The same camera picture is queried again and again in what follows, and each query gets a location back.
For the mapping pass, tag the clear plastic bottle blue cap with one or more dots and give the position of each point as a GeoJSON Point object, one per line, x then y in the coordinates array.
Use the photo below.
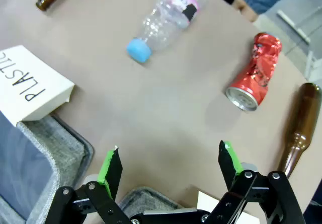
{"type": "Point", "coordinates": [166, 15]}

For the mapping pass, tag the person hand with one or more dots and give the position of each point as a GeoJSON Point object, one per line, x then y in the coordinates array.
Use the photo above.
{"type": "Point", "coordinates": [245, 8]}

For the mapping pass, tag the white PLASTIC label card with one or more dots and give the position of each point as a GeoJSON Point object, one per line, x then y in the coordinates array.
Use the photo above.
{"type": "Point", "coordinates": [30, 78]}

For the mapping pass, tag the grey fabric basket for cans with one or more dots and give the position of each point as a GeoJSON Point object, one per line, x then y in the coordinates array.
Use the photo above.
{"type": "Point", "coordinates": [146, 198]}

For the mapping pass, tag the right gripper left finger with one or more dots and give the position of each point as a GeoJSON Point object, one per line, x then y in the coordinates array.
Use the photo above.
{"type": "Point", "coordinates": [112, 168]}

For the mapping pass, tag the crushed red drink can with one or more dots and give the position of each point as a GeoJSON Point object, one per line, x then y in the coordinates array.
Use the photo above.
{"type": "Point", "coordinates": [259, 68]}

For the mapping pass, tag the white metal bar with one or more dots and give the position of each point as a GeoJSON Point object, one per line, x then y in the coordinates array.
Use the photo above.
{"type": "Point", "coordinates": [294, 26]}

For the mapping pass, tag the grey fabric basket for plastic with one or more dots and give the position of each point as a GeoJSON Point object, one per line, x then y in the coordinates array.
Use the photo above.
{"type": "Point", "coordinates": [50, 138]}

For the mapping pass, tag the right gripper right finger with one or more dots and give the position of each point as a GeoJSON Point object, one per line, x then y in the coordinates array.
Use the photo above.
{"type": "Point", "coordinates": [227, 163]}

